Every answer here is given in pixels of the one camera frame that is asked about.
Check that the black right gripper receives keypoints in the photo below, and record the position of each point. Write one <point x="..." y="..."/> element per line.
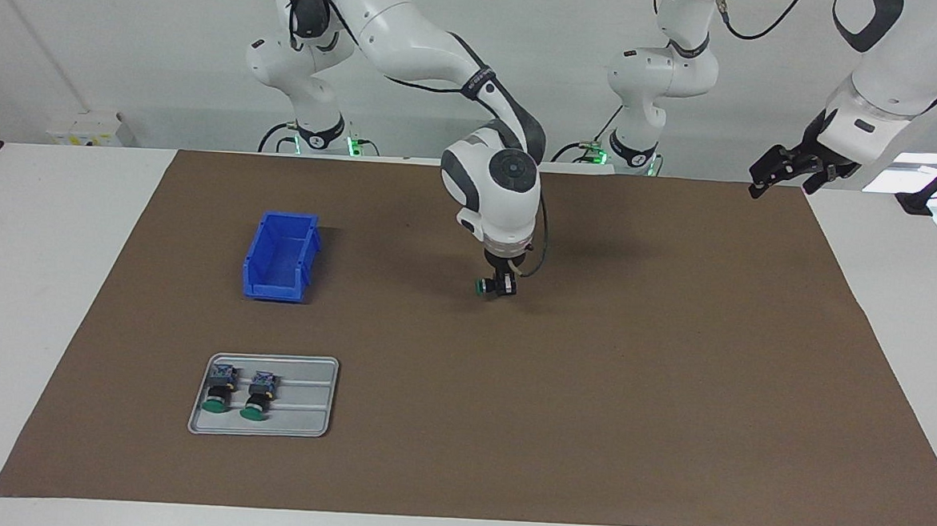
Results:
<point x="507" y="261"/>

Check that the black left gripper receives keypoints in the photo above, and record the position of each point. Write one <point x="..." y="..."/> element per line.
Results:
<point x="814" y="147"/>

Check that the green push button switch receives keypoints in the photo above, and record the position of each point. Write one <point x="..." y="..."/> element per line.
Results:
<point x="483" y="286"/>
<point x="220" y="385"/>
<point x="259" y="392"/>

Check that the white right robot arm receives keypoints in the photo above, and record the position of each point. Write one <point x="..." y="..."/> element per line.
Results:
<point x="416" y="36"/>

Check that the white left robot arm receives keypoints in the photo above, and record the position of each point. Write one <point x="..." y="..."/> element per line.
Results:
<point x="904" y="69"/>

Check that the brown paper mat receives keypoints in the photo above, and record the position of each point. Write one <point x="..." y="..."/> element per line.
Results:
<point x="510" y="393"/>

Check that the blue plastic bin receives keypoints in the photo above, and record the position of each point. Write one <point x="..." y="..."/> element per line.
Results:
<point x="275" y="289"/>

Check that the grey metal tray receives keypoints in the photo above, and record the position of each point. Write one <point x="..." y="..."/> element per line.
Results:
<point x="292" y="422"/>

